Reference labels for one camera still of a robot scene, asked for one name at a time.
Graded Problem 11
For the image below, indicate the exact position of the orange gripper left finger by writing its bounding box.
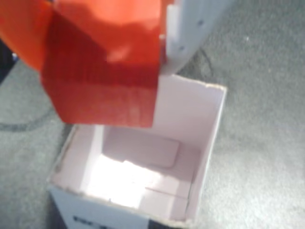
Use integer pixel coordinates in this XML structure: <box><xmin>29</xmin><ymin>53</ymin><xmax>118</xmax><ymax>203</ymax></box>
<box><xmin>0</xmin><ymin>0</ymin><xmax>53</xmax><ymax>71</ymax></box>

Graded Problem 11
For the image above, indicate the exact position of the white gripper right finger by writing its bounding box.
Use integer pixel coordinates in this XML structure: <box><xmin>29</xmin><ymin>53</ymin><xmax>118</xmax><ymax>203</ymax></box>
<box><xmin>159</xmin><ymin>0</ymin><xmax>230</xmax><ymax>76</ymax></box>

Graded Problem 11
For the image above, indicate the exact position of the red cube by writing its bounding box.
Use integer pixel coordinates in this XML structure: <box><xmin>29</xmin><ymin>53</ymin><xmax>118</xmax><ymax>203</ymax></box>
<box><xmin>40</xmin><ymin>0</ymin><xmax>165</xmax><ymax>127</ymax></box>

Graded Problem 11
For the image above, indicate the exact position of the white cardboard box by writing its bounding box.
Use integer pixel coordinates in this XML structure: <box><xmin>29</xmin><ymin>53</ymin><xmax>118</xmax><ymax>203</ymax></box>
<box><xmin>46</xmin><ymin>73</ymin><xmax>227</xmax><ymax>229</ymax></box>

